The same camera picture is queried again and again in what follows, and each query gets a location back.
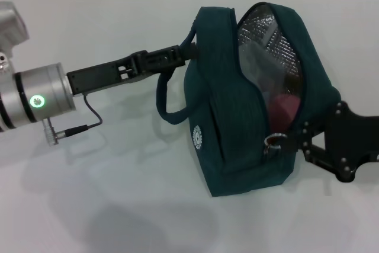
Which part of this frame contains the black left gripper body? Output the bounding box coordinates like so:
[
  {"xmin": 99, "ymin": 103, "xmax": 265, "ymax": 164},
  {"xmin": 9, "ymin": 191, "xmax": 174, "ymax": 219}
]
[{"xmin": 66, "ymin": 50, "xmax": 140, "ymax": 97}]

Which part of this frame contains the dark green lunch bag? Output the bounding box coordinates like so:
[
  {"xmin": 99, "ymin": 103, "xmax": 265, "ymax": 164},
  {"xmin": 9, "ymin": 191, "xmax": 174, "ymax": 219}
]
[{"xmin": 156, "ymin": 2, "xmax": 343, "ymax": 197}]

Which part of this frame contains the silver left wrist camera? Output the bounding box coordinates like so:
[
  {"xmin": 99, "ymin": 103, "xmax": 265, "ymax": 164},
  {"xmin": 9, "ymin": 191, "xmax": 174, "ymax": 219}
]
[{"xmin": 0, "ymin": 1, "xmax": 30, "ymax": 69}]

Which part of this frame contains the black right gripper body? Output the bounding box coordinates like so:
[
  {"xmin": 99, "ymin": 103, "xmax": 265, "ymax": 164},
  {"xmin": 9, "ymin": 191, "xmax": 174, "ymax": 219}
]
[{"xmin": 323, "ymin": 101, "xmax": 379, "ymax": 183}]

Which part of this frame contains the pink toy peach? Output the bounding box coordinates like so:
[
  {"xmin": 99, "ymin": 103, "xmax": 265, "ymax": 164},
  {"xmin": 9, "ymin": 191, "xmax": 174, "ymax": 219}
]
[{"xmin": 266, "ymin": 93, "xmax": 300, "ymax": 131}]

